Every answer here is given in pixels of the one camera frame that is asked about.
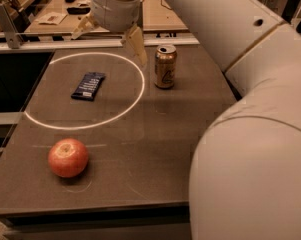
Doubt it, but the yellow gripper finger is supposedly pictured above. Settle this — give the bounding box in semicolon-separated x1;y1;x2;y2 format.
121;24;148;66
71;13;98;40

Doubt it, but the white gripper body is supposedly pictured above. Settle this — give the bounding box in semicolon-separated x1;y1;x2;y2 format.
91;0;140;32

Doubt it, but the dark blue rxbar wrapper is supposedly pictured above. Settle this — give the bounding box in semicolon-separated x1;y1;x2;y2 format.
71;72;105;101

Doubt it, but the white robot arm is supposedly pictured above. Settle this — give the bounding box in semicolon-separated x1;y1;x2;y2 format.
165;0;301;240

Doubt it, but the red apple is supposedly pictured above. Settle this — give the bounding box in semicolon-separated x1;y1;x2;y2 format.
48;138;89;178

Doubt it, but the black stapler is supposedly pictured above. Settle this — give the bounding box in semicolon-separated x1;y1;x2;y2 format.
67;6;90;15

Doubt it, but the wooden back desk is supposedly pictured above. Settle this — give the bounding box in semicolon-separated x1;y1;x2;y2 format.
26;0;188;34

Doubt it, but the tan envelope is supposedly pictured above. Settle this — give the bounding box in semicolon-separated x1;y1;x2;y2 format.
38;12;66;25

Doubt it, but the gold soda can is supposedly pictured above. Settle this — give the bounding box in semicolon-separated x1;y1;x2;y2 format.
154;44;177;89

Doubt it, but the left metal rail bracket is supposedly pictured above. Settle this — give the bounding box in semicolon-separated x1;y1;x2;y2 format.
0;4;22;49

